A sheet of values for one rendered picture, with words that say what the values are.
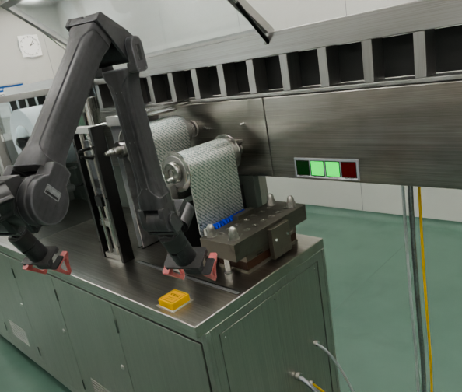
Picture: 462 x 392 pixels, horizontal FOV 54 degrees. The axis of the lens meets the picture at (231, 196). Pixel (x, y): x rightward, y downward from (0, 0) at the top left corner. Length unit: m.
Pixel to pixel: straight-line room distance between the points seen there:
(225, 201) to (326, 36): 0.66
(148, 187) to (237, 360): 0.70
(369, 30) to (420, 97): 0.24
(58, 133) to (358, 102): 0.95
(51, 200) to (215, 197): 0.97
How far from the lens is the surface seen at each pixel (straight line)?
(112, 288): 1.66
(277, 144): 1.67
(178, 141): 1.81
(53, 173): 0.74
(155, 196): 1.01
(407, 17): 1.39
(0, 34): 7.30
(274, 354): 1.64
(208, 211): 1.61
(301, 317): 1.72
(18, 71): 7.29
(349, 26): 1.46
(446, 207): 4.07
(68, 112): 0.82
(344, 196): 4.44
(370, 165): 1.49
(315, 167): 1.59
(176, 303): 1.41
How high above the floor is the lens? 1.58
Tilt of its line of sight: 16 degrees down
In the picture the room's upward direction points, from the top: 10 degrees counter-clockwise
